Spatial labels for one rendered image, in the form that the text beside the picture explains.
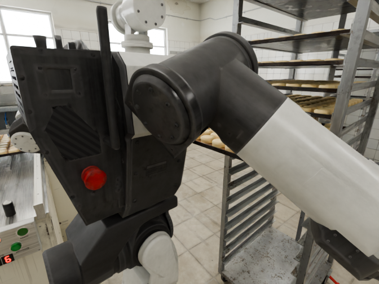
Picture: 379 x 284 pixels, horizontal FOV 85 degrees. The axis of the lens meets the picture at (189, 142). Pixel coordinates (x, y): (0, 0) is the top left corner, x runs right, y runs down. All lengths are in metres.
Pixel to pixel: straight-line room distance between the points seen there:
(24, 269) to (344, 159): 1.15
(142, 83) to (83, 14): 4.69
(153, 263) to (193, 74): 0.46
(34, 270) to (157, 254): 0.74
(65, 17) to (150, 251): 4.56
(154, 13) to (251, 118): 0.29
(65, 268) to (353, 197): 0.48
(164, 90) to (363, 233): 0.23
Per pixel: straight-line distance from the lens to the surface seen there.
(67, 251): 0.54
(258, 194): 1.53
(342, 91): 0.85
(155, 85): 0.20
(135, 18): 0.43
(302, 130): 0.24
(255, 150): 0.23
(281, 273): 1.69
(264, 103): 0.23
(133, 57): 0.34
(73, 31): 4.80
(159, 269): 0.60
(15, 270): 1.19
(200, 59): 0.24
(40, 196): 1.06
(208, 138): 0.76
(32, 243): 1.09
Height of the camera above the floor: 1.38
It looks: 19 degrees down
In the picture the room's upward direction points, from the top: straight up
